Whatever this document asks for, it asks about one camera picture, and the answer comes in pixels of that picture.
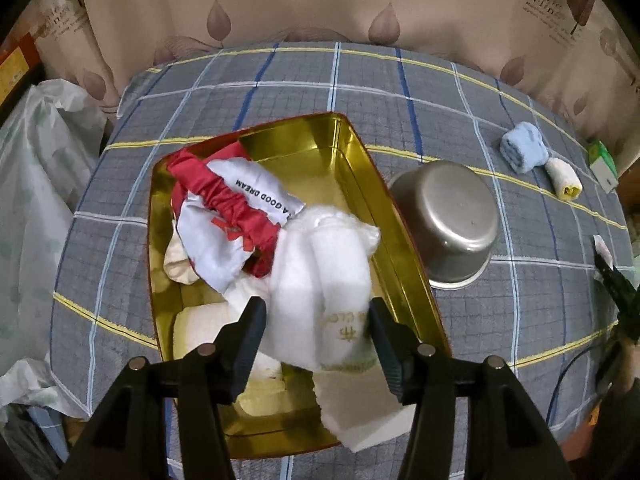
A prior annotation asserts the cream folded towel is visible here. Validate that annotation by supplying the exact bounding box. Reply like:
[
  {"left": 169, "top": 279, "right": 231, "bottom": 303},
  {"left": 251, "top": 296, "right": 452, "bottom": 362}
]
[{"left": 172, "top": 305, "right": 288, "bottom": 411}]

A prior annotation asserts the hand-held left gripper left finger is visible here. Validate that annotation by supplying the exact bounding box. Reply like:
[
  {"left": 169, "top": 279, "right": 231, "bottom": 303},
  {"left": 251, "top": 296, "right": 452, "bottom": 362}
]
[{"left": 57, "top": 296, "right": 268, "bottom": 480}]

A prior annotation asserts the translucent white plastic bag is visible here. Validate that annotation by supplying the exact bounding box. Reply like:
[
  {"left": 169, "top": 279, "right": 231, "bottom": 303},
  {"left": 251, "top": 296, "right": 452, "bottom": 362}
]
[{"left": 0, "top": 79, "right": 108, "bottom": 421}]

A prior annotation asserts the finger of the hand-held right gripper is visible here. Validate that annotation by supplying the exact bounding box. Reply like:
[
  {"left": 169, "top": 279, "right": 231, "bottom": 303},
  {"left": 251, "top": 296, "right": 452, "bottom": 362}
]
[{"left": 592, "top": 234, "right": 640, "bottom": 321}]

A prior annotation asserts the grey plaid bed sheet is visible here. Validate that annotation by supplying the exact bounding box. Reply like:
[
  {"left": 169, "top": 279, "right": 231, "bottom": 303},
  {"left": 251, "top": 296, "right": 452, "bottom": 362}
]
[{"left": 50, "top": 40, "right": 633, "bottom": 480}]

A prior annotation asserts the red and white sleep mask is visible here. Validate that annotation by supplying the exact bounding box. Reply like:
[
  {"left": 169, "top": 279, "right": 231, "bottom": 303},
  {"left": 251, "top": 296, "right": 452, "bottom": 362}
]
[{"left": 165, "top": 141, "right": 307, "bottom": 293}]

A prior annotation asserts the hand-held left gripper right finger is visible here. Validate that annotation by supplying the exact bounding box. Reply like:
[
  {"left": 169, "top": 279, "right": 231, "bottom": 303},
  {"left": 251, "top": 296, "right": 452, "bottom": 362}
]
[{"left": 367, "top": 297, "right": 576, "bottom": 480}]

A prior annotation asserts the green and white carton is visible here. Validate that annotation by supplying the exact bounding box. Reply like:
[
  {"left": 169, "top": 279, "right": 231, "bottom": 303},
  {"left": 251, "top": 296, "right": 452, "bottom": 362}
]
[{"left": 586, "top": 140, "right": 620, "bottom": 194}]

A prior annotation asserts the orange yellow cardboard box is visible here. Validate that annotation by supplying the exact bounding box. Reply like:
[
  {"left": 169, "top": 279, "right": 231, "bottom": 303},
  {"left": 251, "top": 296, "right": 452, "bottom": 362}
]
[{"left": 0, "top": 35, "right": 41, "bottom": 111}]

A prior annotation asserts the red and gold tin box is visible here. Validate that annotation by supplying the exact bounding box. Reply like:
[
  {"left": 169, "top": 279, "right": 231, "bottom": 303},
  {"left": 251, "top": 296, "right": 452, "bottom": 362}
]
[{"left": 146, "top": 112, "right": 453, "bottom": 461}]

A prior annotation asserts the beige leaf-print curtain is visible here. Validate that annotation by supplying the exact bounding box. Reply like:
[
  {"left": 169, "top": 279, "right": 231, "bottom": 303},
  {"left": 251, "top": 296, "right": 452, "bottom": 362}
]
[{"left": 30, "top": 0, "right": 640, "bottom": 161}]

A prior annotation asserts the cream cloth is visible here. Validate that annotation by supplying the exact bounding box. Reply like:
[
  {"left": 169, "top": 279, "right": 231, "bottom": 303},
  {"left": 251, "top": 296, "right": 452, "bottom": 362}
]
[{"left": 164, "top": 232, "right": 201, "bottom": 286}]

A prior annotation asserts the white and yellow fluffy towel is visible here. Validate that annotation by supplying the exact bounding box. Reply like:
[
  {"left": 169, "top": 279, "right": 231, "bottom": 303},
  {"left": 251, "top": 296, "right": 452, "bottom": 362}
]
[{"left": 544, "top": 157, "right": 583, "bottom": 200}]

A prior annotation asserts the light blue towel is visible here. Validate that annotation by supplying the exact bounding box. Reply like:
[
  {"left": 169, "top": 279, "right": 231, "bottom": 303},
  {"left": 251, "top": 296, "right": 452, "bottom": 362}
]
[{"left": 500, "top": 122, "right": 548, "bottom": 176}]

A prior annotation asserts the black cable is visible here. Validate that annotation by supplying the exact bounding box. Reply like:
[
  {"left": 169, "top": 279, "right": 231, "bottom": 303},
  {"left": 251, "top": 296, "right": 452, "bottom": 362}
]
[{"left": 547, "top": 342, "right": 608, "bottom": 421}]

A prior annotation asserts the steel bowl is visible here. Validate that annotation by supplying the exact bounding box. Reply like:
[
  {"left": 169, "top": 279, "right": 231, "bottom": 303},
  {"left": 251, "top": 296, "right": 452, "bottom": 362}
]
[{"left": 389, "top": 160, "right": 501, "bottom": 291}]

